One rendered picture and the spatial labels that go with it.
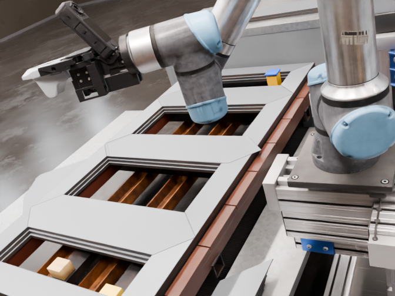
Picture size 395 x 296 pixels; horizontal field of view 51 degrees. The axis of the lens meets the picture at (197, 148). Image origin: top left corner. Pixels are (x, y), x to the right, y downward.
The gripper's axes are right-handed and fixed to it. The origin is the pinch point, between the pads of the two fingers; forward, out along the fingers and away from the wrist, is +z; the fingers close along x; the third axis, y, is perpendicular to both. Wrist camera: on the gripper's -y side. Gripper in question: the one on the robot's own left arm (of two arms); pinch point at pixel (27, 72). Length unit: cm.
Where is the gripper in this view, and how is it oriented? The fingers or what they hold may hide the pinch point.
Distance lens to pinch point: 82.7
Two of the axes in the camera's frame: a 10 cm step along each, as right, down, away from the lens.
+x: 0.6, -4.0, 9.2
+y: 2.8, 8.9, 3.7
